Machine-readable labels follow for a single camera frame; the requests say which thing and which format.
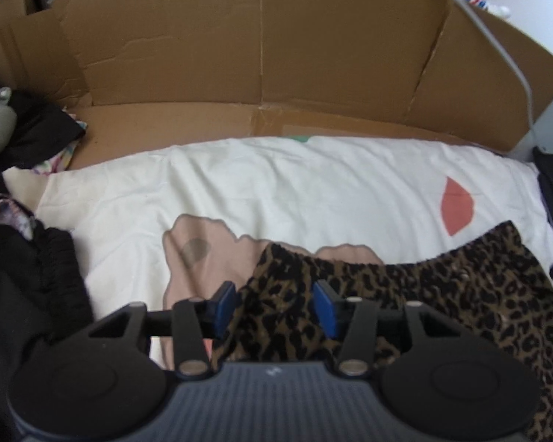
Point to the leopard print skirt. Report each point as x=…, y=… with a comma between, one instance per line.
x=419, y=312

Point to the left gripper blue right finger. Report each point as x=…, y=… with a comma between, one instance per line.
x=341, y=316

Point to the black clothes pile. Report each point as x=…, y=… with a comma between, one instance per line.
x=43, y=298

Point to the flattened brown cardboard box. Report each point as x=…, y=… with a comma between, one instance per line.
x=146, y=74

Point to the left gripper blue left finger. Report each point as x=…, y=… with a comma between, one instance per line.
x=195, y=316

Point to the cream bear print blanket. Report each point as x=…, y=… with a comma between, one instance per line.
x=458, y=228

